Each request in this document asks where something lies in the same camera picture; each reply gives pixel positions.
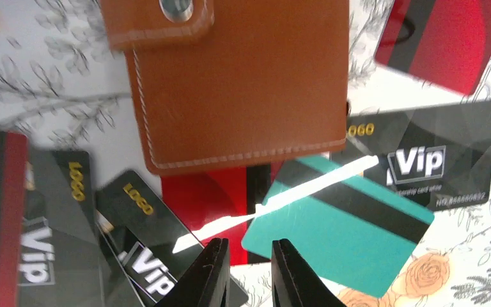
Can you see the black vip card pile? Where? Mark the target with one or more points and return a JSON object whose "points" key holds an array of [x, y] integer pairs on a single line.
{"points": [[142, 232], [60, 254]]}

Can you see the teal card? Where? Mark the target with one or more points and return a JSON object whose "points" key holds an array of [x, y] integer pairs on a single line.
{"points": [[349, 229]]}

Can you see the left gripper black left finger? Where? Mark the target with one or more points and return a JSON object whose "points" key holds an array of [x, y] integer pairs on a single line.
{"points": [[206, 283]]}

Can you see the black VIP card pile left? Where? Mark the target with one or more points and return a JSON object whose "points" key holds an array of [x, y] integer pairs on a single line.
{"points": [[60, 254]]}

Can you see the red card near holder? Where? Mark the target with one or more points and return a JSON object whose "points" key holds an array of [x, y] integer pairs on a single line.
{"points": [[444, 42]]}

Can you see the black VIP card pile front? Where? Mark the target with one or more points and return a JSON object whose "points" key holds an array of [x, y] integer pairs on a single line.
{"points": [[142, 232]]}

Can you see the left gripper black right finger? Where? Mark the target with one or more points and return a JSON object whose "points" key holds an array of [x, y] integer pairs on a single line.
{"points": [[294, 283]]}

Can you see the black VIP card right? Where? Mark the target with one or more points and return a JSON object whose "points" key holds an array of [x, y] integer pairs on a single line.
{"points": [[438, 156]]}

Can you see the brown leather card holder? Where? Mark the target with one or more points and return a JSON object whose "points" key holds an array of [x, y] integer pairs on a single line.
{"points": [[219, 84]]}

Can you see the red card pile centre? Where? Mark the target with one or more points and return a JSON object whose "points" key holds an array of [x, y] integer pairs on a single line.
{"points": [[200, 198]]}

